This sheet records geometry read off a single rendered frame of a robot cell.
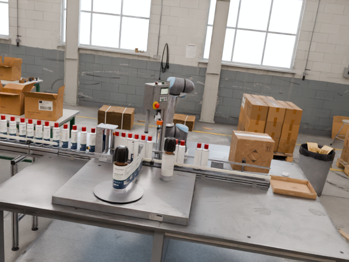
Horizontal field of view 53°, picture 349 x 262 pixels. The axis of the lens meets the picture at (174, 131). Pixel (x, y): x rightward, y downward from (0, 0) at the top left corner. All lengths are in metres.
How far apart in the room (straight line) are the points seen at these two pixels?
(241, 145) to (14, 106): 2.61
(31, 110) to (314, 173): 3.50
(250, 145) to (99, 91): 5.95
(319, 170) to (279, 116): 1.47
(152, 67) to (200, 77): 1.10
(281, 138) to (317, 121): 2.59
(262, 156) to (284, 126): 3.14
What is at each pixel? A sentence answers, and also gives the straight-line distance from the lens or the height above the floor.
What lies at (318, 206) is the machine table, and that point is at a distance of 2.66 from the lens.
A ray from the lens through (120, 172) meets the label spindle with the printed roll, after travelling 2.14.
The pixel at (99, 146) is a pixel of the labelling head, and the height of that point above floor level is 0.99.
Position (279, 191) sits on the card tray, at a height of 0.85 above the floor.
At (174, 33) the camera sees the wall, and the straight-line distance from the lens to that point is 8.00.
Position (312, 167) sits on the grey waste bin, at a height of 0.42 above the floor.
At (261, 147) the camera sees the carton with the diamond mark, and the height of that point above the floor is 1.06.
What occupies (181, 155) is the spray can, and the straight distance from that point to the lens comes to 2.69.
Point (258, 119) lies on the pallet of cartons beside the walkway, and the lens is 5.93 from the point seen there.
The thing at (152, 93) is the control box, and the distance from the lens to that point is 2.63.
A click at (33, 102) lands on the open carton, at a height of 0.97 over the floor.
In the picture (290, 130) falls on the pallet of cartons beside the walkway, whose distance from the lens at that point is 6.08.
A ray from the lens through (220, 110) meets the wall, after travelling 8.15.
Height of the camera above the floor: 1.86
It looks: 15 degrees down
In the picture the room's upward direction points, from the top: 6 degrees clockwise
